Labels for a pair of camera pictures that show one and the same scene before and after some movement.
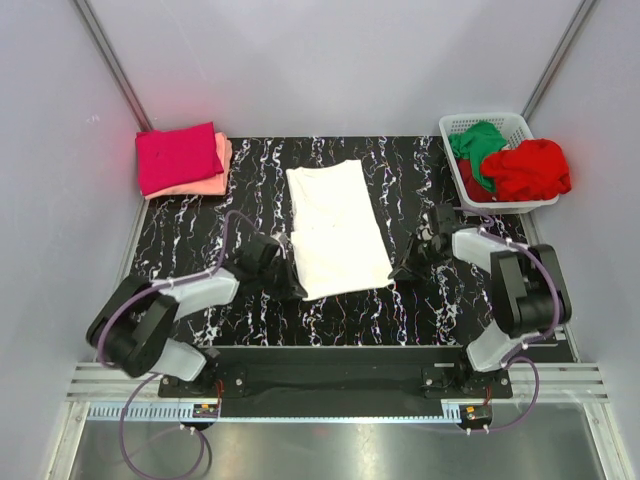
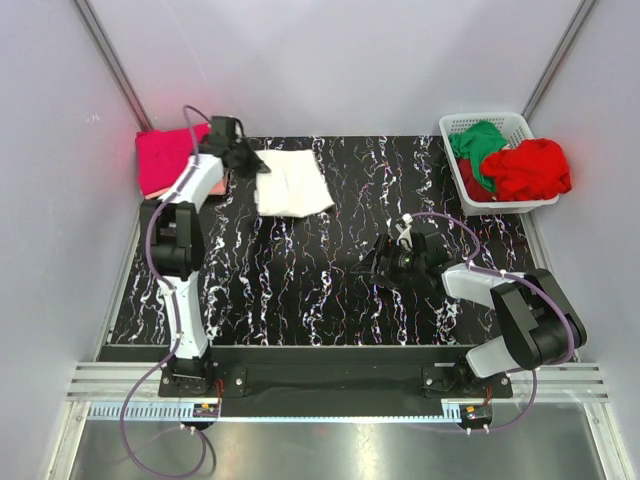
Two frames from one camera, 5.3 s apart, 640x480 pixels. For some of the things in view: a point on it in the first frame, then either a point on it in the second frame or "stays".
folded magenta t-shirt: (176, 156) stays
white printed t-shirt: (337, 240) to (294, 186)
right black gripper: (401, 271) to (387, 247)
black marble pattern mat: (190, 235) stays
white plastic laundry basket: (515, 130) stays
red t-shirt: (535, 168) stays
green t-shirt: (475, 143) stays
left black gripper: (291, 288) to (256, 166)
